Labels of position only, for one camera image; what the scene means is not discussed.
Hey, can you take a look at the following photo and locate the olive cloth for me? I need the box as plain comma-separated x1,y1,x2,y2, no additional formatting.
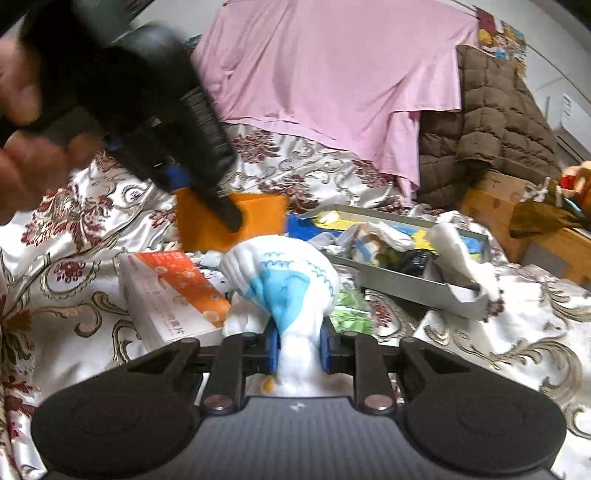
510,178,587,238

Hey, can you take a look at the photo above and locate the white sock with blue print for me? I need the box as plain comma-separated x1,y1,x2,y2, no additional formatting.
221,237,340,398

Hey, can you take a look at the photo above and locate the person's left hand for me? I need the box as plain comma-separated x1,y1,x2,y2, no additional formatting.
0,37,107,227

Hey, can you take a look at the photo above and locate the black object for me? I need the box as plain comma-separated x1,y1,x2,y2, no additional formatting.
397,251,432,278

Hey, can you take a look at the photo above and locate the cartoon printed cloth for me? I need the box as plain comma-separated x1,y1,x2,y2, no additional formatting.
475,7,527,63

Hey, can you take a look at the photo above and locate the blue and yellow cloth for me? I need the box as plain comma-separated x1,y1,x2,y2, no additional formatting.
286,210,352,241

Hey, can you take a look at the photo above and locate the orange cloth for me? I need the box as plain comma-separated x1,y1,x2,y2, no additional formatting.
175,189,287,252

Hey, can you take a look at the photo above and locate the colourful plush toy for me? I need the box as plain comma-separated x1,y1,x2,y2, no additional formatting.
556,161,591,213

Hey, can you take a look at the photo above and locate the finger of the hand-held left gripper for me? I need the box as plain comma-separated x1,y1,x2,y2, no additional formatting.
196,182,244,233
165,164,191,192

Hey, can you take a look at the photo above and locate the pink bed sheet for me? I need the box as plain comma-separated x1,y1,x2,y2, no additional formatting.
191,0,481,208

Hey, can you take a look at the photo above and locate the white crumpled cloth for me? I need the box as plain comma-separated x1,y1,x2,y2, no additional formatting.
425,224,502,301

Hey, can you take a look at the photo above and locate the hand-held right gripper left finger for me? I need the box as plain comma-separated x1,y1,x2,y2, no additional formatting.
111,325,281,414

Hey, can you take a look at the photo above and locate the grey metal tray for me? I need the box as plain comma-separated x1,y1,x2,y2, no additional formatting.
305,205,492,319

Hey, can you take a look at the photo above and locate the white air conditioner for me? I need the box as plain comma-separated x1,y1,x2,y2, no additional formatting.
551,90,591,160

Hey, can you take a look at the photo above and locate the orange and white box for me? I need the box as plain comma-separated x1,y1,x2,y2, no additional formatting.
119,251,232,352

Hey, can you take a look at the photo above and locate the floral satin bedspread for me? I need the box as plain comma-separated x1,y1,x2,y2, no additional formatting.
0,120,591,480

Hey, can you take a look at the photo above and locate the brown quilted jacket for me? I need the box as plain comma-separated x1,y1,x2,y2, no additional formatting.
418,44,561,210

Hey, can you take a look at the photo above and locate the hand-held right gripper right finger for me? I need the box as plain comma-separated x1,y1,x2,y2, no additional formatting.
318,323,476,414

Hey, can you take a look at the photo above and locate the green packet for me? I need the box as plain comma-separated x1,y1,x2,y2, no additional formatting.
330,291,375,335

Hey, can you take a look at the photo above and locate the wooden bed frame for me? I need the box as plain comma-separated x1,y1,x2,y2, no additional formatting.
459,171,591,287

